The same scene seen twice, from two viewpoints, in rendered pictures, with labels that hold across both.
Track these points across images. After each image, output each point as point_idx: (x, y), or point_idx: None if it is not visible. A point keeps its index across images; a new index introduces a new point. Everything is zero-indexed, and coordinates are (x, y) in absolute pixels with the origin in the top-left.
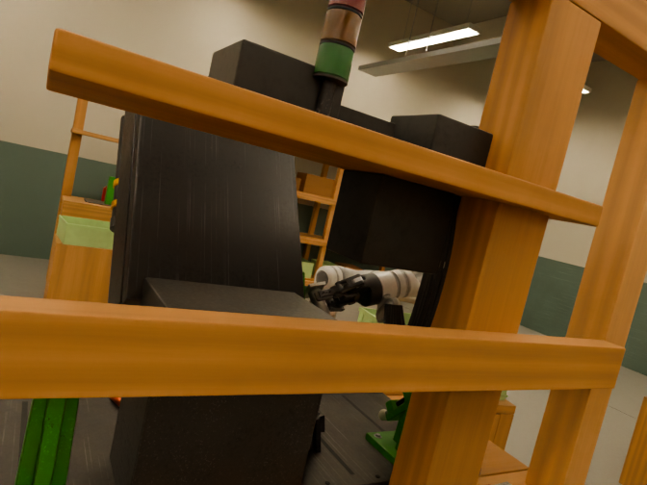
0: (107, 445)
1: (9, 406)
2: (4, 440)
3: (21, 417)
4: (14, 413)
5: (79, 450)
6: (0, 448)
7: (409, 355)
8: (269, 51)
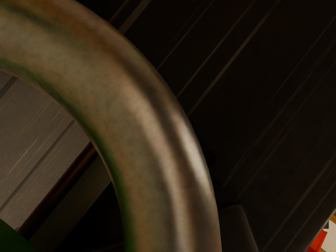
0: (25, 108)
1: (8, 211)
2: (57, 152)
3: (19, 188)
4: (16, 197)
5: (47, 110)
6: (68, 139)
7: None
8: None
